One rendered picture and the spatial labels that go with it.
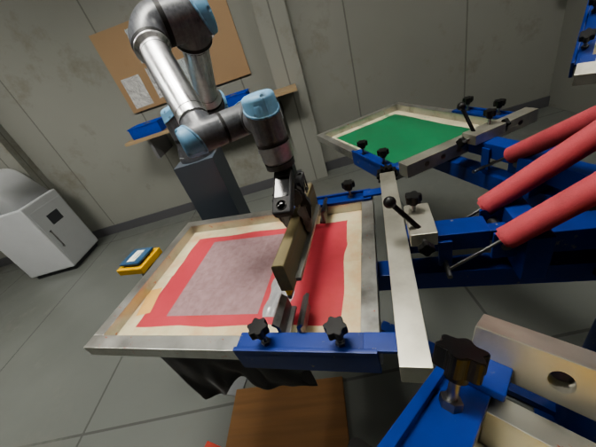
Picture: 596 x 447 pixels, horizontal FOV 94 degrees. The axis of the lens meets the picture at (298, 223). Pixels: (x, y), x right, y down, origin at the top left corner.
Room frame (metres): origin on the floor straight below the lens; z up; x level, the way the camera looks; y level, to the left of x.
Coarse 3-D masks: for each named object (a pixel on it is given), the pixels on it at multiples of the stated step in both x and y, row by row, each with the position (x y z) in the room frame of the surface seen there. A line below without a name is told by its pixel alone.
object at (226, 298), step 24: (312, 264) 0.63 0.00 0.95; (336, 264) 0.59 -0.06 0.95; (168, 288) 0.75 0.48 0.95; (192, 288) 0.71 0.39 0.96; (216, 288) 0.67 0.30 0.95; (240, 288) 0.63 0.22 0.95; (264, 288) 0.60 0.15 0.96; (312, 288) 0.54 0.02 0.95; (336, 288) 0.51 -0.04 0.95; (168, 312) 0.64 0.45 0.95; (192, 312) 0.60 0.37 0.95; (216, 312) 0.57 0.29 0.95; (240, 312) 0.54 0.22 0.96; (312, 312) 0.46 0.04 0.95; (336, 312) 0.44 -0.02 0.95
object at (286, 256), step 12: (312, 192) 0.77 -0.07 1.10; (312, 204) 0.74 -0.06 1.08; (300, 216) 0.62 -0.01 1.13; (312, 216) 0.71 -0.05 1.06; (288, 228) 0.58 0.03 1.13; (300, 228) 0.59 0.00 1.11; (288, 240) 0.53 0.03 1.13; (300, 240) 0.57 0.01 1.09; (288, 252) 0.49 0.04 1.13; (300, 252) 0.54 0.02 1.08; (276, 264) 0.46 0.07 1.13; (288, 264) 0.47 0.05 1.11; (276, 276) 0.46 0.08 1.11; (288, 276) 0.45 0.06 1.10; (288, 288) 0.45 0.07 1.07
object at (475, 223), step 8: (472, 216) 0.50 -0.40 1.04; (480, 216) 0.49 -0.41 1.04; (440, 224) 0.51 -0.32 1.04; (448, 224) 0.50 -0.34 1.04; (456, 224) 0.49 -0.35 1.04; (464, 224) 0.48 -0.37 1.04; (472, 224) 0.48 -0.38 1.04; (480, 224) 0.47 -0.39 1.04; (440, 232) 0.49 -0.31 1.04; (448, 232) 0.48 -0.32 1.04; (456, 232) 0.47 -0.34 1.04; (464, 232) 0.46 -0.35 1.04; (472, 232) 0.45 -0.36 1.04; (480, 232) 0.45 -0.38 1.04; (488, 232) 0.44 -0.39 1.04; (408, 240) 0.50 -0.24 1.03; (440, 240) 0.48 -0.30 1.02; (456, 240) 0.46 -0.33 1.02; (464, 240) 0.46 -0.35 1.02; (472, 240) 0.45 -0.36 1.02; (480, 240) 0.45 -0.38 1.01; (488, 240) 0.44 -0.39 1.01; (416, 248) 0.50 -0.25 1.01; (456, 248) 0.46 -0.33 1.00; (464, 248) 0.46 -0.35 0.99
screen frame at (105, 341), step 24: (240, 216) 1.00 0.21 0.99; (264, 216) 0.95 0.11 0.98; (168, 264) 0.88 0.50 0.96; (144, 288) 0.76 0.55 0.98; (120, 312) 0.67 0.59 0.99; (96, 336) 0.60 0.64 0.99; (120, 336) 0.57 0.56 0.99; (144, 336) 0.54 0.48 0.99; (168, 336) 0.51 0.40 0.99; (192, 336) 0.48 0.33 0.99; (216, 336) 0.46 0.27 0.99
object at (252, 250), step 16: (320, 224) 0.81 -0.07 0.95; (336, 224) 0.78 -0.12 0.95; (208, 240) 0.97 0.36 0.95; (224, 240) 0.93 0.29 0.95; (240, 240) 0.89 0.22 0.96; (256, 240) 0.85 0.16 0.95; (272, 240) 0.82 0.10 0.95; (320, 240) 0.72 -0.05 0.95; (336, 240) 0.70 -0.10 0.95; (192, 256) 0.89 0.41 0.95; (208, 256) 0.86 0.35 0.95; (224, 256) 0.82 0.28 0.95; (240, 256) 0.79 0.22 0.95; (256, 256) 0.76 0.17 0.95; (272, 256) 0.73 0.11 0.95; (320, 256) 0.65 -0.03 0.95; (336, 256) 0.63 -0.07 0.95; (176, 272) 0.83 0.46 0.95; (192, 272) 0.79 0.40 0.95; (208, 272) 0.76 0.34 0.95
